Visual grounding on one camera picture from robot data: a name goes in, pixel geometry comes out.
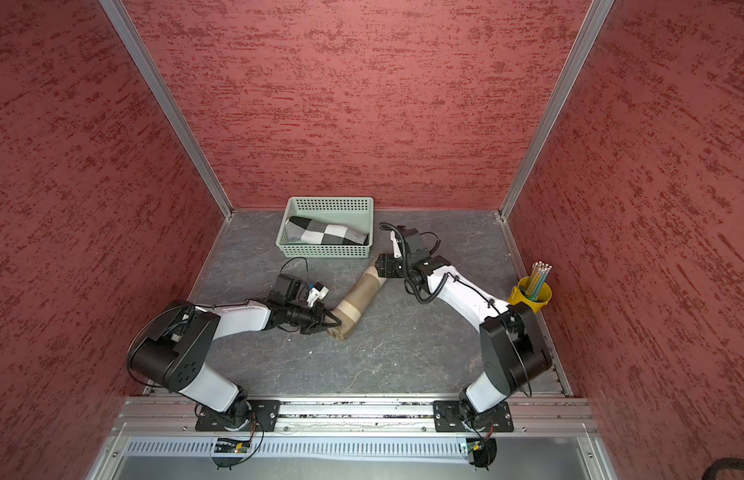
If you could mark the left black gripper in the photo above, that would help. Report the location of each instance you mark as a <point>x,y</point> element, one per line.
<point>320,312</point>

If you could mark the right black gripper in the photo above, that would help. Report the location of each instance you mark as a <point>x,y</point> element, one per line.
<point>386,266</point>

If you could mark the brown beige plaid scarf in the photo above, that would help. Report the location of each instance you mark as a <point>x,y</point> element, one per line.
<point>350,310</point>

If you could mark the light green plastic basket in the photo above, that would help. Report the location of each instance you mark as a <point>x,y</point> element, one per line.
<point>354,212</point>

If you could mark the black white checkered scarf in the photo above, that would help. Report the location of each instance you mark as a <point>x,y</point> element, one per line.
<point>309,231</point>

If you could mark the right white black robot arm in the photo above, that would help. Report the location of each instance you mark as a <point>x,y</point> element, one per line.
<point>512,346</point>

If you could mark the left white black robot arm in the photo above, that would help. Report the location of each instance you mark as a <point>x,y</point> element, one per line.
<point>171,350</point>

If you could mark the yellow pencil cup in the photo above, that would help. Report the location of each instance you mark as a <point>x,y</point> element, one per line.
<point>519,295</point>

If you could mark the bundle of coloured pencils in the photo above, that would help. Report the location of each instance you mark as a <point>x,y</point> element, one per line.
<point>536,280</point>

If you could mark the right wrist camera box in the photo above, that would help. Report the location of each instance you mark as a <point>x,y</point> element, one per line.
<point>409,243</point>

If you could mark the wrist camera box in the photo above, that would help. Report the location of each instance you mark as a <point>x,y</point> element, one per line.
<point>409,243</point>
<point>291,290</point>

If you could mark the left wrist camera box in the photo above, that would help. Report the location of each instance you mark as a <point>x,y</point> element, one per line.
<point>291,290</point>

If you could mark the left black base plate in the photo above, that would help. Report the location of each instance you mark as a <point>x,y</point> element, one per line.
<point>262,413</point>

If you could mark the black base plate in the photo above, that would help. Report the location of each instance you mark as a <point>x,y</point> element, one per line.
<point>447,415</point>
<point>262,413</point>

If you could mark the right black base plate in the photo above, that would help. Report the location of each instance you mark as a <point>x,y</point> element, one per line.
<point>447,415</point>

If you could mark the aluminium front rail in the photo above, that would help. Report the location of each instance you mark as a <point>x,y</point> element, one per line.
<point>367,427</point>

